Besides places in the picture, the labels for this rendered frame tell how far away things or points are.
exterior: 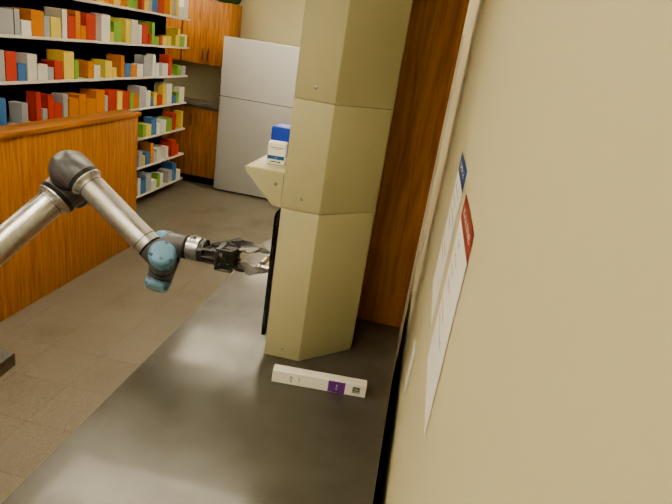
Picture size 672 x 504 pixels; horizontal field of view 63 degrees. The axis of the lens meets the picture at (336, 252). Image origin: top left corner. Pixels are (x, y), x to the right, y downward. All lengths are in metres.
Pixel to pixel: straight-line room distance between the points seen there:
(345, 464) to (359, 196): 0.72
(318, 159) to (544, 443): 1.29
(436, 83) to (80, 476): 1.42
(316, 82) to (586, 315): 1.29
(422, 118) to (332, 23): 0.50
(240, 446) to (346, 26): 1.05
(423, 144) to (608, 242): 1.61
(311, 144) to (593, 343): 1.31
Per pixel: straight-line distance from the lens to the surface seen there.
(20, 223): 1.82
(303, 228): 1.54
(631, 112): 0.24
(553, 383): 0.26
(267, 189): 1.54
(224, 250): 1.68
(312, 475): 1.34
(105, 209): 1.68
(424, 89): 1.81
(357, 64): 1.49
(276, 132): 1.72
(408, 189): 1.85
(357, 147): 1.54
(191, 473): 1.33
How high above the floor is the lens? 1.84
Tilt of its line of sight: 20 degrees down
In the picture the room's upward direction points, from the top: 9 degrees clockwise
